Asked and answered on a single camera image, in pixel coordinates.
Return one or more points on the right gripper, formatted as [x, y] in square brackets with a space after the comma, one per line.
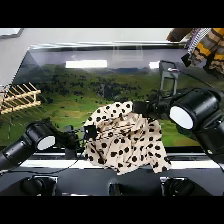
[141, 108]

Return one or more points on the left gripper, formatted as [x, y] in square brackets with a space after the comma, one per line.
[90, 132]

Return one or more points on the cream black-dotted garment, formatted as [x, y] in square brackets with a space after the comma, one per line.
[126, 141]

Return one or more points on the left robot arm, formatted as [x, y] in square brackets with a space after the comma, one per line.
[20, 148]

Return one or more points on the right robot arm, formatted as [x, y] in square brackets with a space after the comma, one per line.
[203, 116]

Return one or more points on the brown garment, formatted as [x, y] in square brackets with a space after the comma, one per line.
[178, 34]

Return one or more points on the black white checked garment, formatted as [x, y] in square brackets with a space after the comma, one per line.
[196, 38]

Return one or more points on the yellow grey striped garment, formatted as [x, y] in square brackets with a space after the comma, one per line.
[210, 45]

